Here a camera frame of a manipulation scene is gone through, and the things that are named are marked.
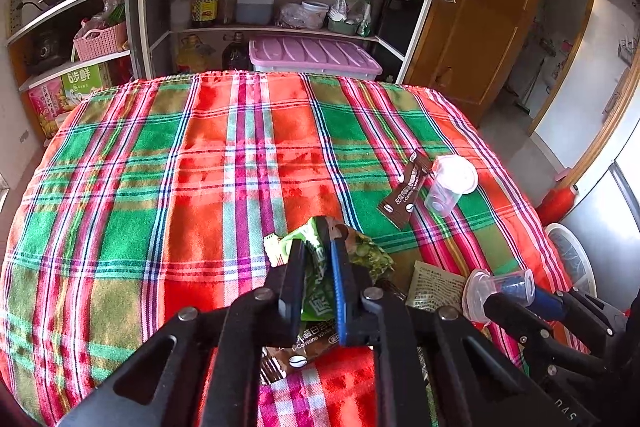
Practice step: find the beige barcode wrapper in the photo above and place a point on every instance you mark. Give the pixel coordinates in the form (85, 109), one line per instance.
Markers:
(432, 288)

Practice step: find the brown coffee sachet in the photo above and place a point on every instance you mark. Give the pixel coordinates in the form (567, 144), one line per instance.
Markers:
(399, 204)
(313, 340)

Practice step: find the white metal kitchen shelf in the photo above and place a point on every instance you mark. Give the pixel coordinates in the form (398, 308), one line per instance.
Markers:
(162, 41)

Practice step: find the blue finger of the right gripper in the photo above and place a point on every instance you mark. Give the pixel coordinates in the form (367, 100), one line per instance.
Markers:
(554, 326)
(605, 312)

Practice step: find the wall power strip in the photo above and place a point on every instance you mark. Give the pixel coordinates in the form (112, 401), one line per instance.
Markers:
(15, 16)

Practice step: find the wooden door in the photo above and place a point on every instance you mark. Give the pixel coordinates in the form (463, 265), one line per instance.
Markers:
(467, 49)

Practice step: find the silver refrigerator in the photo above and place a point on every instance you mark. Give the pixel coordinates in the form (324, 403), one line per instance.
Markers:
(606, 223)

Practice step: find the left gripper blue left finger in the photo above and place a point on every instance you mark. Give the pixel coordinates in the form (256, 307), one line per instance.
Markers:
(268, 316)

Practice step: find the cooking oil bottle red cap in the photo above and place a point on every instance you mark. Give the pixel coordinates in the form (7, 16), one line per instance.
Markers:
(204, 12)

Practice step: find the green snack wrapper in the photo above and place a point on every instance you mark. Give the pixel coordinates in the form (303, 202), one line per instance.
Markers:
(316, 235)

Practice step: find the purple lid storage box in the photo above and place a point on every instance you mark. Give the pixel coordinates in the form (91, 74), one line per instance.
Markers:
(313, 56)

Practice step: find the pink woven basket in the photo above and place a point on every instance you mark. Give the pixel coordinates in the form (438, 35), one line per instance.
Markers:
(98, 42)

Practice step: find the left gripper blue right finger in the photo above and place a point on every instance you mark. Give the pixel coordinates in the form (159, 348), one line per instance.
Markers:
(368, 316)

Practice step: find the colourful plaid tablecloth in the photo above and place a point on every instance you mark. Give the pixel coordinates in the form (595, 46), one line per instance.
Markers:
(157, 195)

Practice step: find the clear plastic cup with lid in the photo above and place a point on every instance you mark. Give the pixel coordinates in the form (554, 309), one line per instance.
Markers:
(454, 176)

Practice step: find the white plastic jug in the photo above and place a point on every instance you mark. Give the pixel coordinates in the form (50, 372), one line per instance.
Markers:
(254, 12)

